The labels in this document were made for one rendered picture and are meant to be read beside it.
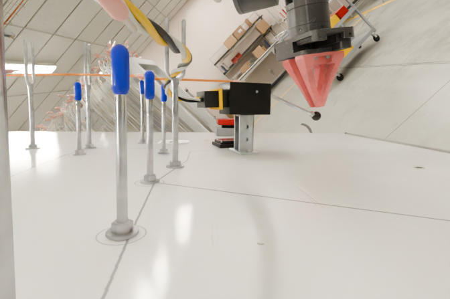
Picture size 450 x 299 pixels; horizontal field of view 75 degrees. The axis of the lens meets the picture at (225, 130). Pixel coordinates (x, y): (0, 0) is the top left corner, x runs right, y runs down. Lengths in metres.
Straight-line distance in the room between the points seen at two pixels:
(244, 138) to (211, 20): 8.22
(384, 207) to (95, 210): 0.17
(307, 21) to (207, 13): 8.21
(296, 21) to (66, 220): 0.35
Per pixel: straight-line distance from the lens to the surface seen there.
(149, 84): 0.23
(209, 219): 0.16
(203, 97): 0.36
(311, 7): 0.43
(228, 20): 8.56
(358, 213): 0.19
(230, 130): 0.60
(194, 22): 8.60
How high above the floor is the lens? 1.16
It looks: 7 degrees down
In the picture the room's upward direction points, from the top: 46 degrees counter-clockwise
